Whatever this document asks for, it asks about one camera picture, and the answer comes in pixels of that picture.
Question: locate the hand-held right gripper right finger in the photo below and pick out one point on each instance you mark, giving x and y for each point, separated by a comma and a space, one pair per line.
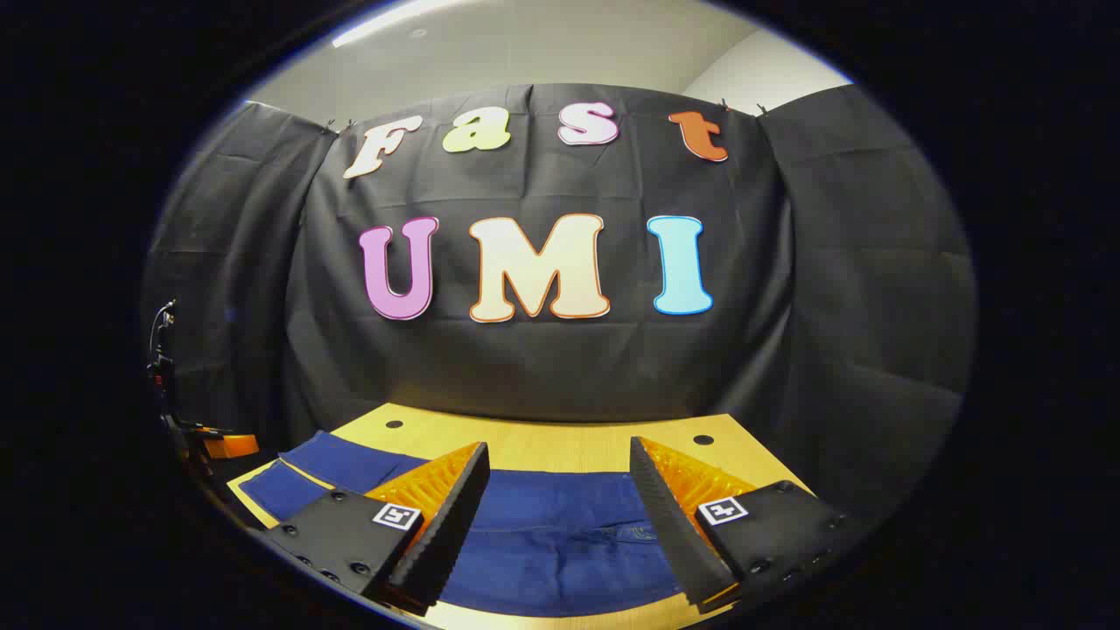
669, 534

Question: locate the blue jeans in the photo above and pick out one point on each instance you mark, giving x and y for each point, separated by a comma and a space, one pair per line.
551, 542

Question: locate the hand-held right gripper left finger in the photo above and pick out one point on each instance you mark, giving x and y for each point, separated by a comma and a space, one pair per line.
442, 534

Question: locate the black backdrop cloth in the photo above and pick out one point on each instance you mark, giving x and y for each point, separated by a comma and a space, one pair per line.
542, 367

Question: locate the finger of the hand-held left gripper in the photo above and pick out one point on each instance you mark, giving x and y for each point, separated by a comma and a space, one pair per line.
232, 446

